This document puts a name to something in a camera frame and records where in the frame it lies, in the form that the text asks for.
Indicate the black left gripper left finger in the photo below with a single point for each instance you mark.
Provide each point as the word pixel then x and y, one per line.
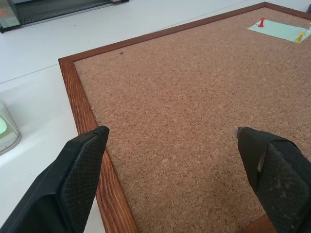
pixel 70 179

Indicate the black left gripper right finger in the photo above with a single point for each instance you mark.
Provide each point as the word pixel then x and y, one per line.
pixel 279 179

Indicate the wood-framed cork board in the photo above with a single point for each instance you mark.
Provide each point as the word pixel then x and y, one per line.
pixel 184 109

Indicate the yellow push pin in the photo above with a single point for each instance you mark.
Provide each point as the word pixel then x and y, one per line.
pixel 300 37

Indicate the light green paper note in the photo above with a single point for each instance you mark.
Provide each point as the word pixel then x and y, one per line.
pixel 281 30

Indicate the red push pin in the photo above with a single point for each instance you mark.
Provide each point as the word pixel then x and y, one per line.
pixel 261 22

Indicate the clear plastic container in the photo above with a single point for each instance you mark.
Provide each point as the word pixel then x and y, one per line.
pixel 6 131

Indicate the green box with red print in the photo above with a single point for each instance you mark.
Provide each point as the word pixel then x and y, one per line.
pixel 8 14

